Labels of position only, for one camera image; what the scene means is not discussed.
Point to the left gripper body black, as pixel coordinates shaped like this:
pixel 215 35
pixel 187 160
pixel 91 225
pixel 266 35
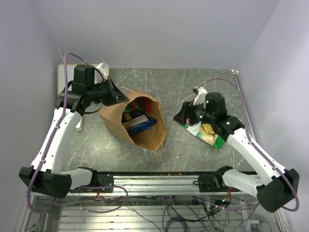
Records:
pixel 106 93

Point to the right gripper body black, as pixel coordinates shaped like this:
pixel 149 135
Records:
pixel 197 113

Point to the brown paper bag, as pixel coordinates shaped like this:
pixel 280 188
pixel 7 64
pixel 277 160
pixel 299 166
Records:
pixel 151 139

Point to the green cassava chips bag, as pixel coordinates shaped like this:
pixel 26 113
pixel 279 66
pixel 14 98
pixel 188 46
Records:
pixel 205 133

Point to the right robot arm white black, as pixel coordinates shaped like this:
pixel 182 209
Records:
pixel 274 185

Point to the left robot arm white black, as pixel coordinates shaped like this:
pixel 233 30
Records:
pixel 90 84

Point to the green snack bar packet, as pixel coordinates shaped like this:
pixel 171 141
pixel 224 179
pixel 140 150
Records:
pixel 132 106

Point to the red snack packet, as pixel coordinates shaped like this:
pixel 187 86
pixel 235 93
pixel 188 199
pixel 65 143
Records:
pixel 145 105

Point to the blue cookie snack pack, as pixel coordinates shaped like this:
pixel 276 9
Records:
pixel 137 121

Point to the white marker pen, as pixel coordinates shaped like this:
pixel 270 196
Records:
pixel 80 124

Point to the small whiteboard wooden frame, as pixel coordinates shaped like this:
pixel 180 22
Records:
pixel 70 72

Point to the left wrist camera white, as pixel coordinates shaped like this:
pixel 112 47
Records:
pixel 104 70

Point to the aluminium mounting rail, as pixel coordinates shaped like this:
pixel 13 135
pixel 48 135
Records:
pixel 154 183

